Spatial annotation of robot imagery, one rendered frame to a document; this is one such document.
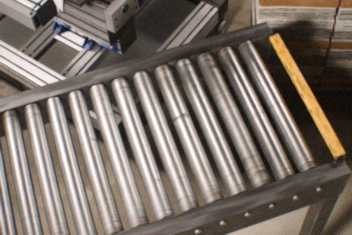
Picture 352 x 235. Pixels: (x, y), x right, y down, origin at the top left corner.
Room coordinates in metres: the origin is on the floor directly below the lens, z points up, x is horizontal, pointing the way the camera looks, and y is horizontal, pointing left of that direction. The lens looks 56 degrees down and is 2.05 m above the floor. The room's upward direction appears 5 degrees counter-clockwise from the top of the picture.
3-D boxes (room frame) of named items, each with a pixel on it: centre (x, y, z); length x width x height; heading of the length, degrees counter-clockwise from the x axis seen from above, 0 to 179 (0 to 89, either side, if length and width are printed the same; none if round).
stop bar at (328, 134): (0.85, -0.35, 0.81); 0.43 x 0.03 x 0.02; 14
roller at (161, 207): (0.75, 0.11, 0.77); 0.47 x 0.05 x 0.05; 14
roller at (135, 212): (0.73, 0.17, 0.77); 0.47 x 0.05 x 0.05; 14
